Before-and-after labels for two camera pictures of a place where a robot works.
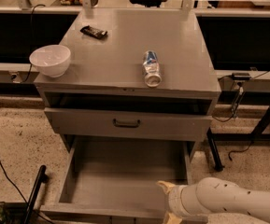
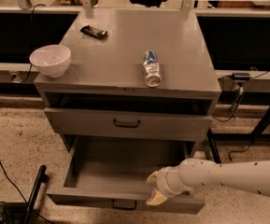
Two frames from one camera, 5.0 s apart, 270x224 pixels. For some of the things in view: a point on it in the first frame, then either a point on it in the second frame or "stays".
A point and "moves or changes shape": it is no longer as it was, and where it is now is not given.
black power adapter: x=240 y=76 stays
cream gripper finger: x=167 y=187 to x=152 y=178
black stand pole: x=42 y=178 stays
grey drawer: x=116 y=180 moves or changes shape
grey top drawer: x=128 y=124 stays
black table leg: x=214 y=151 stays
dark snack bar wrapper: x=94 y=32 stays
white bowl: x=51 y=60 stays
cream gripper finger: x=171 y=218 to x=156 y=199
